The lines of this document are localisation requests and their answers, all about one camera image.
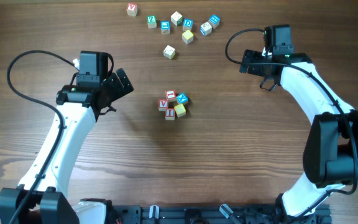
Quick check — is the red A letter block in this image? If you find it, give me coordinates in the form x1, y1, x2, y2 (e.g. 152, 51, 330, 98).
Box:
158, 99, 169, 111

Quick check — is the red I block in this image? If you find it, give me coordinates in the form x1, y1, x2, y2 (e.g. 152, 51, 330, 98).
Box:
165, 90, 177, 102
165, 108, 175, 120

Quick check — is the yellow block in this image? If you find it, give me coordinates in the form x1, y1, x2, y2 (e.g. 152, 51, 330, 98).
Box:
182, 30, 194, 44
163, 45, 176, 60
174, 104, 186, 118

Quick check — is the blue X letter block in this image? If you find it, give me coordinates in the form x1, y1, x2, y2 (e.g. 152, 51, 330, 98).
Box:
176, 93, 189, 105

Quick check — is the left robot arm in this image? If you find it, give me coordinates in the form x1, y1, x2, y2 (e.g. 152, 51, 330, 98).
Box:
0, 51, 134, 223

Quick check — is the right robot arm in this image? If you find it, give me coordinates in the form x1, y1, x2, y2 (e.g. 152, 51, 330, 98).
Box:
239, 24, 358, 223

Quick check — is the green Z letter block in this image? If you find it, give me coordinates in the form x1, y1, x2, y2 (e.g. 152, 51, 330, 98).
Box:
147, 15, 157, 29

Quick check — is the red Y letter block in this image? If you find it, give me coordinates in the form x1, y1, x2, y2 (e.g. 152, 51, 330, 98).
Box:
126, 3, 138, 17

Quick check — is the white green picture block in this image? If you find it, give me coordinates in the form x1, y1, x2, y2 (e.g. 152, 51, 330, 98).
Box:
171, 11, 183, 26

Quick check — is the blue D letter block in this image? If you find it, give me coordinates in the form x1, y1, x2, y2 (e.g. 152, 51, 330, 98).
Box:
182, 18, 193, 31

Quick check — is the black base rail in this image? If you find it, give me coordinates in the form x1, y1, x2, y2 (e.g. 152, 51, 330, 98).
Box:
79, 198, 333, 224

